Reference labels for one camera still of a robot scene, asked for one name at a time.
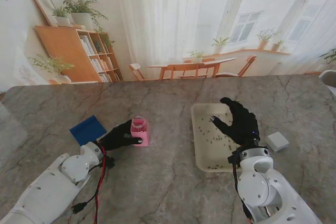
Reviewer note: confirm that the cream baking tray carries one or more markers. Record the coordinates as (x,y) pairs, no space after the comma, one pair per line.
(207,153)

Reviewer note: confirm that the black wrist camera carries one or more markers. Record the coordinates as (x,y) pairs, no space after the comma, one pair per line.
(109,162)
(233,159)

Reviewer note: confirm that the pink square jar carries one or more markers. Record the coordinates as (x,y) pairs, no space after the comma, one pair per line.
(145,135)

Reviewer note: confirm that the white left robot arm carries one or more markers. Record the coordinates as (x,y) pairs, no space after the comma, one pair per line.
(44,192)

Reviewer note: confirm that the scattered green beans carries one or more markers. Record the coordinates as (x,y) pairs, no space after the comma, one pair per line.
(214,167)

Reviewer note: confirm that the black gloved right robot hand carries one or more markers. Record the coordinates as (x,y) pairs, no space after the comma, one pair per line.
(244,127)

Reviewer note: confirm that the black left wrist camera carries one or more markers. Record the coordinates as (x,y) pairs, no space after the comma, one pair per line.
(109,162)

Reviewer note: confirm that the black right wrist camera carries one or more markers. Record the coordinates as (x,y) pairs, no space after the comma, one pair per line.
(233,159)

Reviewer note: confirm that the blue scraper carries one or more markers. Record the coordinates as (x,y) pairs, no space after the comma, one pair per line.
(88,129)

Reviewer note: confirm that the white square jar lid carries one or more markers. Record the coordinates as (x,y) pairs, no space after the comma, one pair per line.
(277,141)

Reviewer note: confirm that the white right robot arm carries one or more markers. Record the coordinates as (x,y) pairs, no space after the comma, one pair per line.
(260,190)

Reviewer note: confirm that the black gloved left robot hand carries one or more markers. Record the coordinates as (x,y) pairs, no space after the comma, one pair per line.
(118,137)

